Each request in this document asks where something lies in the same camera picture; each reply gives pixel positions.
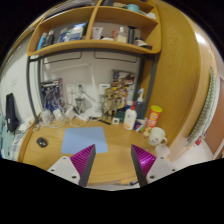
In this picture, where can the blue mouse pad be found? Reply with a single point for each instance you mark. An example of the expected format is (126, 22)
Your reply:
(76, 139)

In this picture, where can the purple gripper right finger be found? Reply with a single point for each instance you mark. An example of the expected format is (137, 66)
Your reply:
(143, 161)

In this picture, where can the white ceramic mug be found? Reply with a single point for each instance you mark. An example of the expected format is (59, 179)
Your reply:
(157, 136)

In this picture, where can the wooden wall shelf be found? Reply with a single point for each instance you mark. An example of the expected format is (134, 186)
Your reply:
(110, 18)

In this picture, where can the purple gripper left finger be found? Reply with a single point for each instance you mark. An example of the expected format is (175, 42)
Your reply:
(83, 161)

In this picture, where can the blue figure box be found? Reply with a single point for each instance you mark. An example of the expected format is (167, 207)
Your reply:
(52, 92)

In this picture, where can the white glue bottle red cap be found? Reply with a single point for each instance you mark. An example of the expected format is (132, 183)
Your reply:
(130, 117)

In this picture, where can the blue spray bottle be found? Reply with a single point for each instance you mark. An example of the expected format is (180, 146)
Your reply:
(139, 103)

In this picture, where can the black computer mouse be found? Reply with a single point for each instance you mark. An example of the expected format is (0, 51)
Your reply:
(41, 142)

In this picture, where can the wooden robot model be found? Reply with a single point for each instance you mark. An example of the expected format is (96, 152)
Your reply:
(111, 104)

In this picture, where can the black bag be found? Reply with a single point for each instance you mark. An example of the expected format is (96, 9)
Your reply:
(11, 119)

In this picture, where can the red yellow chips can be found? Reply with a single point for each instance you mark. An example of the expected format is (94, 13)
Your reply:
(153, 117)

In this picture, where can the clear bottle on shelf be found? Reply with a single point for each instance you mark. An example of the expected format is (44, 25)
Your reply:
(121, 36)

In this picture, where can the black cylinder bottle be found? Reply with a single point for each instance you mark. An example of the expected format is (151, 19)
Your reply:
(131, 34)

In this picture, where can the white tube on shelf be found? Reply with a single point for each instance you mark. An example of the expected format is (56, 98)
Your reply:
(97, 33)

